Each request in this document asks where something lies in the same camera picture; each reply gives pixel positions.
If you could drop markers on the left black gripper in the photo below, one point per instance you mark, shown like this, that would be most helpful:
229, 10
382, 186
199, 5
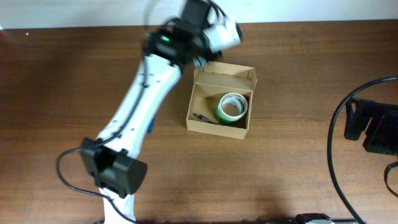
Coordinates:
201, 62

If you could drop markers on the white masking tape roll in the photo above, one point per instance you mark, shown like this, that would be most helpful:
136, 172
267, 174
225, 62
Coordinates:
231, 115

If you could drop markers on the black pen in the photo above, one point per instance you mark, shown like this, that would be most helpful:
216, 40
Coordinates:
205, 119

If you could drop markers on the green tape roll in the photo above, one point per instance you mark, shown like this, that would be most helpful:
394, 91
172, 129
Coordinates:
221, 117

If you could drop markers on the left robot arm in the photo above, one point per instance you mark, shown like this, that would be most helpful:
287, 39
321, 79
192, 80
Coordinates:
111, 158

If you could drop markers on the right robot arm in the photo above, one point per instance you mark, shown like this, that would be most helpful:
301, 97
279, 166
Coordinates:
378, 121

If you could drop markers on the open cardboard box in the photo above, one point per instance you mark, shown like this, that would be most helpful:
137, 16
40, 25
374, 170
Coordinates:
223, 93

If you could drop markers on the blue pen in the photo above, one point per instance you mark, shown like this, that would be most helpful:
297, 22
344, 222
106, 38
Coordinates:
150, 127

